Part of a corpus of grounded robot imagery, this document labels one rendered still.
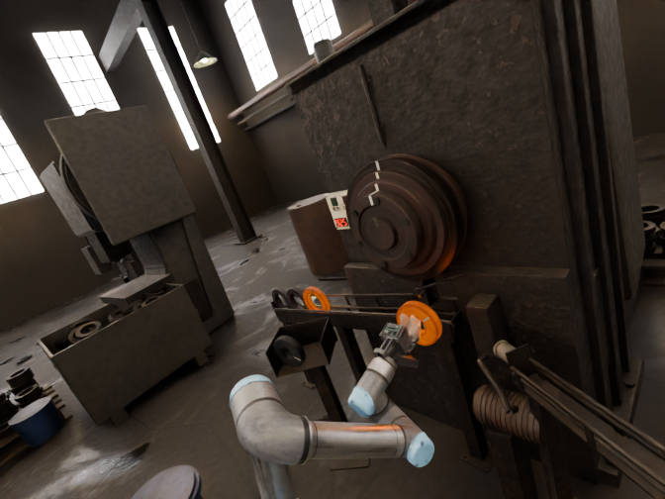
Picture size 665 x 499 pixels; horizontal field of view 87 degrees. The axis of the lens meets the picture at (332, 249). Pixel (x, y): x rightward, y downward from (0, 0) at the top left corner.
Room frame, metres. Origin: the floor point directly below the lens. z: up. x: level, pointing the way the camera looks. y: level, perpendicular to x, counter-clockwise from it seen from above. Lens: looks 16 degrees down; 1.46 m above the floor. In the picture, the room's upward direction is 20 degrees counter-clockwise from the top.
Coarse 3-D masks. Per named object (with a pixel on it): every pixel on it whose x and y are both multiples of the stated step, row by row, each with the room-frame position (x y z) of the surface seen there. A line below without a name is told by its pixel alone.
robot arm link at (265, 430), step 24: (264, 408) 0.65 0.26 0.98; (240, 432) 0.63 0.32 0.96; (264, 432) 0.61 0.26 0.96; (288, 432) 0.61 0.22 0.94; (312, 432) 0.62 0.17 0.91; (336, 432) 0.65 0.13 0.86; (360, 432) 0.66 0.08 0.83; (384, 432) 0.68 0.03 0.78; (408, 432) 0.70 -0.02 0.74; (264, 456) 0.59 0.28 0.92; (288, 456) 0.59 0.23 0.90; (312, 456) 0.61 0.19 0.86; (336, 456) 0.63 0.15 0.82; (360, 456) 0.64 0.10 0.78; (384, 456) 0.66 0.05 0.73; (408, 456) 0.67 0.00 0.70
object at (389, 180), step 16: (368, 176) 1.23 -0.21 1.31; (384, 176) 1.18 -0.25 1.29; (400, 176) 1.13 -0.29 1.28; (368, 192) 1.23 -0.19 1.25; (400, 192) 1.12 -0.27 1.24; (416, 192) 1.10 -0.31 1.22; (352, 208) 1.33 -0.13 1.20; (416, 208) 1.09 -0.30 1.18; (432, 208) 1.06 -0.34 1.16; (432, 224) 1.07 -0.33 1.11; (432, 240) 1.07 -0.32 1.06; (432, 256) 1.10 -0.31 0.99; (400, 272) 1.23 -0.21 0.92; (416, 272) 1.17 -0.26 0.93
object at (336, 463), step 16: (320, 320) 1.50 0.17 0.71; (304, 336) 1.53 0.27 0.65; (320, 336) 1.51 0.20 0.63; (272, 352) 1.42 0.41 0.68; (320, 352) 1.41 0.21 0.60; (272, 368) 1.37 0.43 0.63; (288, 368) 1.39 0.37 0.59; (304, 368) 1.34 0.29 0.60; (320, 368) 1.39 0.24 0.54; (320, 384) 1.40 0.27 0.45; (336, 400) 1.42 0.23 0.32; (336, 416) 1.39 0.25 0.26; (336, 464) 1.37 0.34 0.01; (352, 464) 1.34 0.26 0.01; (368, 464) 1.31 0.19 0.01
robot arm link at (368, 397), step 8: (368, 368) 0.87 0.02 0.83; (368, 376) 0.84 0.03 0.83; (376, 376) 0.83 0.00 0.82; (360, 384) 0.83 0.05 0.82; (368, 384) 0.82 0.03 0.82; (376, 384) 0.82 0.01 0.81; (384, 384) 0.82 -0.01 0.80; (352, 392) 0.82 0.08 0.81; (360, 392) 0.80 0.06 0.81; (368, 392) 0.80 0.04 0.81; (376, 392) 0.80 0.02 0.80; (384, 392) 0.83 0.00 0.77; (352, 400) 0.80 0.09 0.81; (360, 400) 0.79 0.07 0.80; (368, 400) 0.79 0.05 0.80; (376, 400) 0.80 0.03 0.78; (384, 400) 0.81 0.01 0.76; (352, 408) 0.81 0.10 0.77; (360, 408) 0.78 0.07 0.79; (368, 408) 0.78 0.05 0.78; (376, 408) 0.80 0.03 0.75; (368, 416) 0.78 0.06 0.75
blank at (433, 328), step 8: (408, 304) 1.02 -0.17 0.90; (416, 304) 1.00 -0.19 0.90; (424, 304) 1.00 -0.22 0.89; (400, 312) 1.04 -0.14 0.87; (408, 312) 1.02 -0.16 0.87; (416, 312) 0.99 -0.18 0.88; (424, 312) 0.97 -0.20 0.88; (432, 312) 0.97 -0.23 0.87; (400, 320) 1.05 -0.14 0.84; (424, 320) 0.98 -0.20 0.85; (432, 320) 0.95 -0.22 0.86; (432, 328) 0.96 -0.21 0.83; (440, 328) 0.96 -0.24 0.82; (424, 336) 0.99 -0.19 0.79; (432, 336) 0.96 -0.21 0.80; (424, 344) 0.99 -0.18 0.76
